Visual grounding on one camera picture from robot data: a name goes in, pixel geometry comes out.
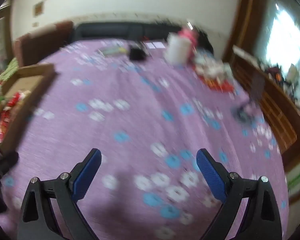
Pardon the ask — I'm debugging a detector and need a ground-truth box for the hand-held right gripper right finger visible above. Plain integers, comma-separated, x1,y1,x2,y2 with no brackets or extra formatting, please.
196,148,283,240

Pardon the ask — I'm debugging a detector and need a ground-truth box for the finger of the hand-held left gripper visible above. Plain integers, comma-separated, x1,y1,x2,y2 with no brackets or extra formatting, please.
0,151,19,173

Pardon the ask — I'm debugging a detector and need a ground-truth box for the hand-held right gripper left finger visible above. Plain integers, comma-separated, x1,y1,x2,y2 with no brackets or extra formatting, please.
16,148,102,240

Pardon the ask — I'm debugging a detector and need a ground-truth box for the pile of snack packets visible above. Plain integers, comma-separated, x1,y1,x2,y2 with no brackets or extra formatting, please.
0,82,32,144

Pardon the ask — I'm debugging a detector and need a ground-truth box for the cardboard box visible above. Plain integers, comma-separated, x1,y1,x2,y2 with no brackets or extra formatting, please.
0,64,56,153

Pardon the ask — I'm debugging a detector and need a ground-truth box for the dark object on tablecloth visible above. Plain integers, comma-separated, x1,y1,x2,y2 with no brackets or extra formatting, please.
230,102,256,124

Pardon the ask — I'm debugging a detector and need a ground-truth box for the purple floral tablecloth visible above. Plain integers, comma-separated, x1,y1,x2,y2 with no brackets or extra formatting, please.
0,38,289,240

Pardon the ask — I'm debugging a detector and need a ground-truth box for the red envelope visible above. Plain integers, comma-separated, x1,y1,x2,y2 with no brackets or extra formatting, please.
195,66,235,93

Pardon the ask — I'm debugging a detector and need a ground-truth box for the green patterned cushion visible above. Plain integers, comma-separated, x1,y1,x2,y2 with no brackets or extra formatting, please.
0,57,18,87

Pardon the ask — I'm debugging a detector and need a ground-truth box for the white cotton glove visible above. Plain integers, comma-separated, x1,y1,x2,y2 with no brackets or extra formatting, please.
194,52,230,80

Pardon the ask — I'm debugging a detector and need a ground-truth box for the yellow green notebook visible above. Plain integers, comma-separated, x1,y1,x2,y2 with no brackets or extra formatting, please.
97,45,129,57

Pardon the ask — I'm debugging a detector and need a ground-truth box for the black cup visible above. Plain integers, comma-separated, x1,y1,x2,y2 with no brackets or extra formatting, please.
129,44,147,62

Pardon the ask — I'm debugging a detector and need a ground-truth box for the white plastic jar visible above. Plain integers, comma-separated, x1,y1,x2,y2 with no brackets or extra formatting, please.
164,33,191,65

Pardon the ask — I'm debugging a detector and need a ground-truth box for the brown armchair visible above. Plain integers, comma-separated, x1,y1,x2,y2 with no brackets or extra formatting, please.
14,21,74,67

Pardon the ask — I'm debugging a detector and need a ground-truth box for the pink water bottle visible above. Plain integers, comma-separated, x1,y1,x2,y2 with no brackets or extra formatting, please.
179,27,199,47

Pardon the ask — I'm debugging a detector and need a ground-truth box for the black sofa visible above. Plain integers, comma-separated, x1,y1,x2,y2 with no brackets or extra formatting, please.
75,22,215,54

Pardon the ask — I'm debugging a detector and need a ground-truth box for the small wall plaque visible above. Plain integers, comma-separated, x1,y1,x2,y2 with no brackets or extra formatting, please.
33,2,45,17

